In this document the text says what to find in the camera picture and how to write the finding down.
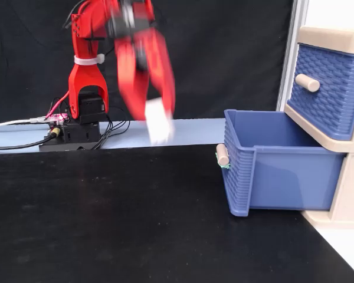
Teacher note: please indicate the controller circuit board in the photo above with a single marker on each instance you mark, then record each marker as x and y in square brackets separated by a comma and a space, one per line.
[58, 118]

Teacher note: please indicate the white toy brick block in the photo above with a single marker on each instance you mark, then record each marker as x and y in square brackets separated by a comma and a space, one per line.
[158, 123]

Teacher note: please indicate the red robot arm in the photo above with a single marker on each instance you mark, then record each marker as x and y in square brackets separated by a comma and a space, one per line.
[87, 76]

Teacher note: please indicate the beige plastic drawer cabinet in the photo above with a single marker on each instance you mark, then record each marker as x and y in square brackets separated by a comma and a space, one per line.
[351, 188]

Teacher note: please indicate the black rectangular table mat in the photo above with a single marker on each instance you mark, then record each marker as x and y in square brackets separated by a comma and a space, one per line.
[121, 212]

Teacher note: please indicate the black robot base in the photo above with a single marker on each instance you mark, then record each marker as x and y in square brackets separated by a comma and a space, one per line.
[76, 134]

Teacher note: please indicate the white zip tie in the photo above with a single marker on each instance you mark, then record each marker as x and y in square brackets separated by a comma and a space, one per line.
[88, 60]

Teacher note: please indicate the black backdrop cloth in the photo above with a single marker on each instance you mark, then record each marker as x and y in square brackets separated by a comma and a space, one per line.
[224, 59]

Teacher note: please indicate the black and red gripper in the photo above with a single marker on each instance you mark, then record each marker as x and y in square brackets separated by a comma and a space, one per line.
[129, 17]

